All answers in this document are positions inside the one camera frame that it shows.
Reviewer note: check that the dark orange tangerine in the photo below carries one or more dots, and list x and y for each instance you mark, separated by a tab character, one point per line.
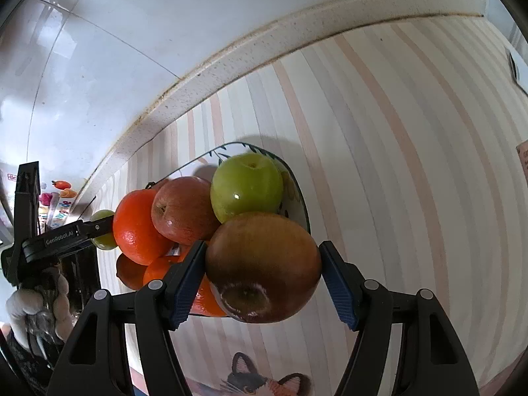
130	274

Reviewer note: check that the small brown card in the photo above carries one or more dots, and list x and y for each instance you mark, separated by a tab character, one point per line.
523	156

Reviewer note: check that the brownish red apple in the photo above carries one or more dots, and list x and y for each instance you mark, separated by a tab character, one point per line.
264	264

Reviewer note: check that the person's left hand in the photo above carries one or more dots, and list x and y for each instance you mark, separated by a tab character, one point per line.
20	307

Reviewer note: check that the striped mat with cat print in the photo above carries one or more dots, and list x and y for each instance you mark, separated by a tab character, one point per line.
392	173

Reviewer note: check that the large orange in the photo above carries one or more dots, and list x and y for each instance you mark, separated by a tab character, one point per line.
136	227

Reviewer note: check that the oval floral ceramic plate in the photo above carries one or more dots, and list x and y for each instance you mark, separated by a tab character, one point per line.
295	198

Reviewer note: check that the green apple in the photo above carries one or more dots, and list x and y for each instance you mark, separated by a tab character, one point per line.
105	242
247	189

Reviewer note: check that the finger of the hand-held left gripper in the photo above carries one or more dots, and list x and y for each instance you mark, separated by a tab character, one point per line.
97	227

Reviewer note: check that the colourful letter wall sticker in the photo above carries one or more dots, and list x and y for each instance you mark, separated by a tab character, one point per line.
55	210

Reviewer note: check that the persimmon wall sticker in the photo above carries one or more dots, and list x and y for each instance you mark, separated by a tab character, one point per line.
61	184

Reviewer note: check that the bright orange tangerine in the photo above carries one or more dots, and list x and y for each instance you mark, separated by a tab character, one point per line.
159	270
204	301

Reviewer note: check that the orange wedge wall sticker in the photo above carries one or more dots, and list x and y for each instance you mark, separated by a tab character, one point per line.
68	193

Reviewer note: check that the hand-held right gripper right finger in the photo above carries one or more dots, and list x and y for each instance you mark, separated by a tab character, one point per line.
336	280

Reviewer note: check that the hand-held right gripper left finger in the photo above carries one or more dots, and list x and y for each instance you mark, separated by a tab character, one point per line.
192	280

